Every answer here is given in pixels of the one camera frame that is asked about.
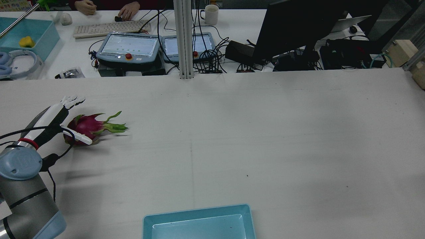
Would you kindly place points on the person's bare hand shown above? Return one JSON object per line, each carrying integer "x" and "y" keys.
{"x": 85, "y": 6}
{"x": 129, "y": 11}

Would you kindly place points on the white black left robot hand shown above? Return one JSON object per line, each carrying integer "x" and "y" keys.
{"x": 49, "y": 121}

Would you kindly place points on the small black mouse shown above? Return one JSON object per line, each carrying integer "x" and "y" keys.
{"x": 117, "y": 19}

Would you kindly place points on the pink dragon fruit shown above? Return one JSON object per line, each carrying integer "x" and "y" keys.
{"x": 89, "y": 125}

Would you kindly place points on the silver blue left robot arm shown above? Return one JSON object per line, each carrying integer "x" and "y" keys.
{"x": 23, "y": 199}

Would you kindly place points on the white rounded object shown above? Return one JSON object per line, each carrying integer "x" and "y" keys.
{"x": 65, "y": 19}

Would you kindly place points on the beige keyboard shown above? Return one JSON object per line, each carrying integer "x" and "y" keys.
{"x": 109, "y": 28}

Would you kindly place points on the grey teach pendant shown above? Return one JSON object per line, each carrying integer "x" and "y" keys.
{"x": 202, "y": 43}
{"x": 129, "y": 46}

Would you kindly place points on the green toy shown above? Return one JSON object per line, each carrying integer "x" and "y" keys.
{"x": 43, "y": 4}

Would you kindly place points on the teal storage bin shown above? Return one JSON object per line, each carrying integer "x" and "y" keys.
{"x": 43, "y": 33}

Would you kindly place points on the clear plastic bag with parts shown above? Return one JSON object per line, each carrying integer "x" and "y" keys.
{"x": 70, "y": 73}

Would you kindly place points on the dark ribbed box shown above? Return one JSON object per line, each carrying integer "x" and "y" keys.
{"x": 113, "y": 70}

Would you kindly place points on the yellow toy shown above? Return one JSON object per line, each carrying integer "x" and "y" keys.
{"x": 26, "y": 42}

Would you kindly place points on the metal rod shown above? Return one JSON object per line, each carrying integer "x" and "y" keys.
{"x": 16, "y": 22}

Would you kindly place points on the colourful printed box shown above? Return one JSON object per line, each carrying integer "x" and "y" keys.
{"x": 13, "y": 5}

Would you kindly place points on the blue headphones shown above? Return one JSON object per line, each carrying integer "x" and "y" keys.
{"x": 4, "y": 59}

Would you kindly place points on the white mug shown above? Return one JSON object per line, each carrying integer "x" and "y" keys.
{"x": 212, "y": 15}

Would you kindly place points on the black power adapter box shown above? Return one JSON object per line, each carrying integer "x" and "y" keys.
{"x": 239, "y": 51}

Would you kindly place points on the black monitor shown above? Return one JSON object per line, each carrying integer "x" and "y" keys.
{"x": 292, "y": 26}

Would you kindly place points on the light blue empty plastic bin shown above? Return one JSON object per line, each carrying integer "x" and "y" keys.
{"x": 199, "y": 225}

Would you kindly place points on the silver laptop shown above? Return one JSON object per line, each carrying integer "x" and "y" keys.
{"x": 348, "y": 22}

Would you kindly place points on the black mini computer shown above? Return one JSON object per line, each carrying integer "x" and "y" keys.
{"x": 345, "y": 53}

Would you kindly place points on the black computer mouse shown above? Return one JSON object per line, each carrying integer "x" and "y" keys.
{"x": 353, "y": 29}

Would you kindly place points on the wooden block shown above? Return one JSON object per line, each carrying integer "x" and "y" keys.
{"x": 400, "y": 51}

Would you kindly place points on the pale wooden board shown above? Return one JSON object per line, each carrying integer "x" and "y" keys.
{"x": 420, "y": 76}

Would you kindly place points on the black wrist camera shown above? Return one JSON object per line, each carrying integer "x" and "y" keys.
{"x": 49, "y": 161}

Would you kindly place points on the aluminium profile post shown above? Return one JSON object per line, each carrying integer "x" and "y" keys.
{"x": 184, "y": 39}

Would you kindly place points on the aluminium frame profile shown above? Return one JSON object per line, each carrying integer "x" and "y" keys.
{"x": 415, "y": 61}

